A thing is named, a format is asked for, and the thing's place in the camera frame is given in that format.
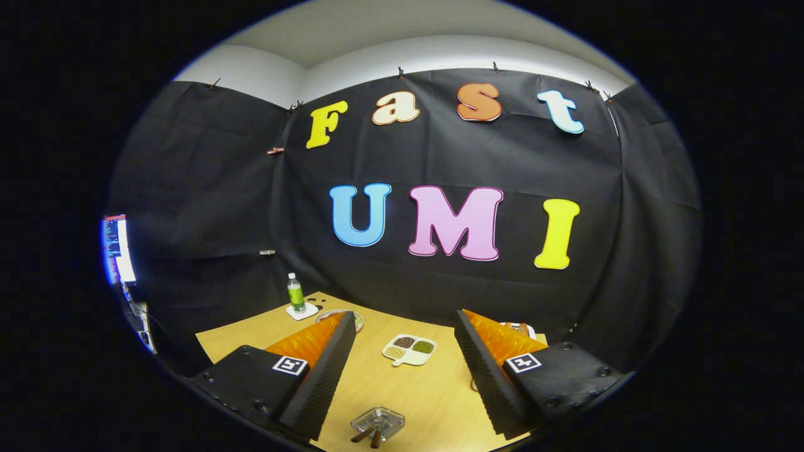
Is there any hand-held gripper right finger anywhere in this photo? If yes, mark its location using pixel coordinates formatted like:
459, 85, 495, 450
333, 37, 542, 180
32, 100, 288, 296
454, 309, 629, 440

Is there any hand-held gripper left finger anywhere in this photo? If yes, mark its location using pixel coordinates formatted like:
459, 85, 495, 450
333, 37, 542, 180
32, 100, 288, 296
188, 311, 357, 443

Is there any clear plastic container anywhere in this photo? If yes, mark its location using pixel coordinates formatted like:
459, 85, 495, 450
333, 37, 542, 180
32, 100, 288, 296
350, 407, 406, 443

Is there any white toaster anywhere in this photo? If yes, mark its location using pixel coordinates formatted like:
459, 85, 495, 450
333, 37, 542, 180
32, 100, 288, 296
499, 321, 547, 346

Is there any plate with meat and vegetables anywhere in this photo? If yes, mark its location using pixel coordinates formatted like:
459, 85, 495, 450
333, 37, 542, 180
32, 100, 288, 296
314, 309, 364, 333

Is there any white divided dish with beans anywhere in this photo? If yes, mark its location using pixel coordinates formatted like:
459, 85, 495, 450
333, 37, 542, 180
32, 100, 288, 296
382, 334, 437, 367

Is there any green label plastic bottle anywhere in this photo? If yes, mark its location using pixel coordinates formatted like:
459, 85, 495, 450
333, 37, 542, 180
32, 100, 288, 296
287, 272, 307, 313

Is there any open laptop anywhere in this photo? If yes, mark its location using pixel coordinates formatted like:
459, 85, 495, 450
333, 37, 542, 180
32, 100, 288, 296
122, 286, 158, 355

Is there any black backdrop cloth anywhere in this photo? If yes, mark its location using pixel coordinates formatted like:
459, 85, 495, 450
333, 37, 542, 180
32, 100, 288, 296
107, 68, 703, 377

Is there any computer monitor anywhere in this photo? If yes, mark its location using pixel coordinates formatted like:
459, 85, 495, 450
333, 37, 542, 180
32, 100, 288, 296
102, 213, 137, 286

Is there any row of black clips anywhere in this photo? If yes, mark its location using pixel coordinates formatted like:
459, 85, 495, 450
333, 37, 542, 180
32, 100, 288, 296
209, 61, 615, 114

